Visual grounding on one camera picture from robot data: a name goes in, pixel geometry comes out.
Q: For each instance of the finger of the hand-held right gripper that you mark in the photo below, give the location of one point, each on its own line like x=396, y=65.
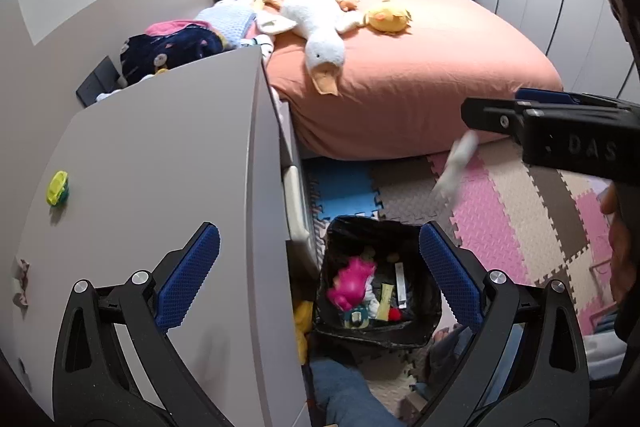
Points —
x=492, y=119
x=545, y=96

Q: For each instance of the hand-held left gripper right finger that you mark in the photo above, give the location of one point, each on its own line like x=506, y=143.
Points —
x=450, y=277

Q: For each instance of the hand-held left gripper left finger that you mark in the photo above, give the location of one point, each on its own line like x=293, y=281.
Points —
x=187, y=277

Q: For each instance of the long white printed box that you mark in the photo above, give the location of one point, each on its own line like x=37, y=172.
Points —
x=401, y=287

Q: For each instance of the white elongated soft object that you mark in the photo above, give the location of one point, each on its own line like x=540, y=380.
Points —
x=457, y=167

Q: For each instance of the red heart plush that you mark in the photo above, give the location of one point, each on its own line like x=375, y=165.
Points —
x=396, y=314

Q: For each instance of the yellow snack packet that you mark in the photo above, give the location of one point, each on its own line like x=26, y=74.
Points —
x=386, y=302

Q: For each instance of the brown potato plush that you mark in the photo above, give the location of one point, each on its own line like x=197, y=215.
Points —
x=369, y=252

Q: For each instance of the pink plush toy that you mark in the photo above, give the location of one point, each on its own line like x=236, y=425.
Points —
x=352, y=282

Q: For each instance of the black lined trash bin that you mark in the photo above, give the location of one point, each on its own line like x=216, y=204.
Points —
x=350, y=237

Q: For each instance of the person's right hand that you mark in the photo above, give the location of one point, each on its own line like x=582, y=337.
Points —
x=625, y=267

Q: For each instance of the person's foot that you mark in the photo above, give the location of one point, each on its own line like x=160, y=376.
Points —
x=447, y=352

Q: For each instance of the bed with pink sheet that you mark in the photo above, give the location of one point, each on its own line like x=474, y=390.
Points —
x=425, y=82

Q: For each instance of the foam puzzle floor mat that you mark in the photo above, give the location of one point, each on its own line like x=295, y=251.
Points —
x=520, y=227

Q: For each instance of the yellow cloth item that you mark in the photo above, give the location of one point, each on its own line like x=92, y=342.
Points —
x=301, y=332

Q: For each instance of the yellow duck plush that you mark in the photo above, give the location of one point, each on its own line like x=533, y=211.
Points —
x=386, y=17

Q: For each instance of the person's leg in jeans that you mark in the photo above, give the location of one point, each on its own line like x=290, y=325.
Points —
x=350, y=397

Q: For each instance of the yellow green toy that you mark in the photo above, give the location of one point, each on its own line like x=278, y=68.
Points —
x=57, y=188

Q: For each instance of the crumpled pale paper wrapper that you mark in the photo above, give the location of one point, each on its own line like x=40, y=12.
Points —
x=21, y=282

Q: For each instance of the white goose plush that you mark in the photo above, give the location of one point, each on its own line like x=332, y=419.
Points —
x=310, y=22

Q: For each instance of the navy printed blanket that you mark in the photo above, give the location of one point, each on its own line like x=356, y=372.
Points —
x=165, y=54

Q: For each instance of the white printed cloth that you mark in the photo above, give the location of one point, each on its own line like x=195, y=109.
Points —
x=260, y=44

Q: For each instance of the pink cloth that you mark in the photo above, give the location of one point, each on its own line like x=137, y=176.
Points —
x=175, y=27

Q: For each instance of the light blue knit cloth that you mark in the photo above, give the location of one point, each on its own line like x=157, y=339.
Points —
x=225, y=19

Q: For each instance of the beige bed frame panel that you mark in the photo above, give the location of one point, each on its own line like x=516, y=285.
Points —
x=300, y=212

